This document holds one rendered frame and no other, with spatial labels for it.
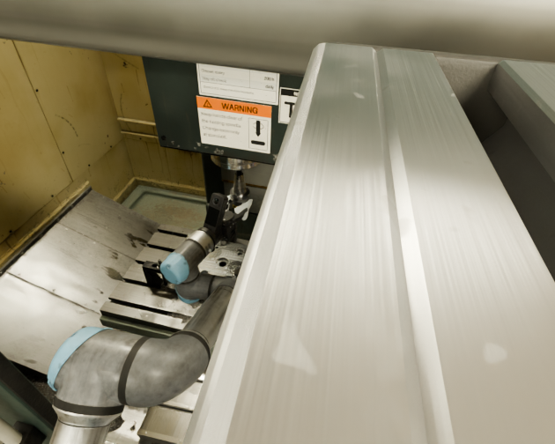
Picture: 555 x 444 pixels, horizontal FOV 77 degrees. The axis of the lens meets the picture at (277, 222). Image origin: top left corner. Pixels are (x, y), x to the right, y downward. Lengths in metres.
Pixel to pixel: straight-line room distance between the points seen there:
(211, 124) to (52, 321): 1.23
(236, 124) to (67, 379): 0.55
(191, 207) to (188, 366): 1.71
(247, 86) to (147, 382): 0.55
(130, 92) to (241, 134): 1.47
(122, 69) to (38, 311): 1.24
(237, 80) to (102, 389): 0.59
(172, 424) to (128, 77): 1.66
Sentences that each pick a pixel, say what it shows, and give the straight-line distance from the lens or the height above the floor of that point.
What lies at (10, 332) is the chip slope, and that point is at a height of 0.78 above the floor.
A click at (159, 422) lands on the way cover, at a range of 1.45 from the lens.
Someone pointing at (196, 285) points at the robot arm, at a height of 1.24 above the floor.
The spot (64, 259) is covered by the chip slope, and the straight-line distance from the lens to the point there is 1.90.
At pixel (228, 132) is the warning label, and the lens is 0.77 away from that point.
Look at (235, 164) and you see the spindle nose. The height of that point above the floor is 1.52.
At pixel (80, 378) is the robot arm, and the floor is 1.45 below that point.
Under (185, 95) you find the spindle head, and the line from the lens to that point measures 0.77.
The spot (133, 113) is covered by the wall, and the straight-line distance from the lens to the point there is 2.23.
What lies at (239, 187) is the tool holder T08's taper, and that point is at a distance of 1.09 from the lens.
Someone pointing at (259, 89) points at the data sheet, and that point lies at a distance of 0.71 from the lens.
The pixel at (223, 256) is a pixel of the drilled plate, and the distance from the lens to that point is 1.43.
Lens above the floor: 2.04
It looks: 42 degrees down
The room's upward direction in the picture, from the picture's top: 3 degrees clockwise
